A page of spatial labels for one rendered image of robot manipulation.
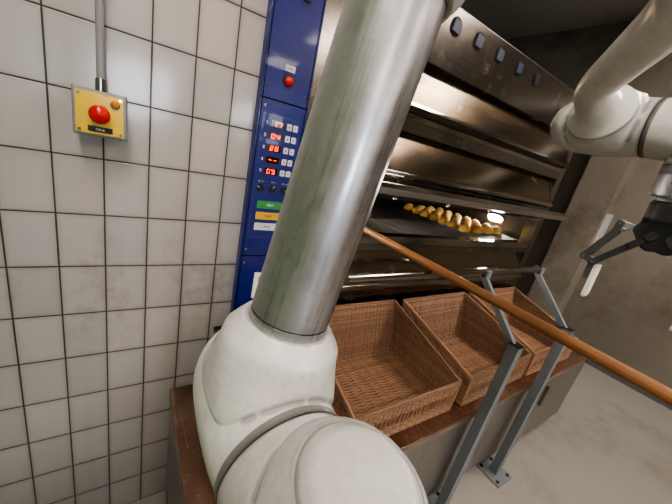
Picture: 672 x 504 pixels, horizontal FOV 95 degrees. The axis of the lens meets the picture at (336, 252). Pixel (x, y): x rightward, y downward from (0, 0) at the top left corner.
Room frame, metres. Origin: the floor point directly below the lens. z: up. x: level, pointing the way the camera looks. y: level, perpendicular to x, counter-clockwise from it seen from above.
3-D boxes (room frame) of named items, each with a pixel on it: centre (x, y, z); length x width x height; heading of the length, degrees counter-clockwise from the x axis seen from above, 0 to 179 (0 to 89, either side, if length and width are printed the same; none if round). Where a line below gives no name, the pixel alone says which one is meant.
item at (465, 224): (2.36, -0.79, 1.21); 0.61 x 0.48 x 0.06; 36
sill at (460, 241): (1.68, -0.57, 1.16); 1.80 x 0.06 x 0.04; 126
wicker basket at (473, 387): (1.46, -0.76, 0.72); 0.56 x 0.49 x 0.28; 127
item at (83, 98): (0.75, 0.61, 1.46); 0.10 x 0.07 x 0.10; 126
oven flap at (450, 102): (1.66, -0.58, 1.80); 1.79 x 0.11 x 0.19; 126
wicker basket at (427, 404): (1.11, -0.26, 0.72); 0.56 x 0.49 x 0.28; 125
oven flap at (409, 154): (1.66, -0.58, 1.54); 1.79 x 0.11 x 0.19; 126
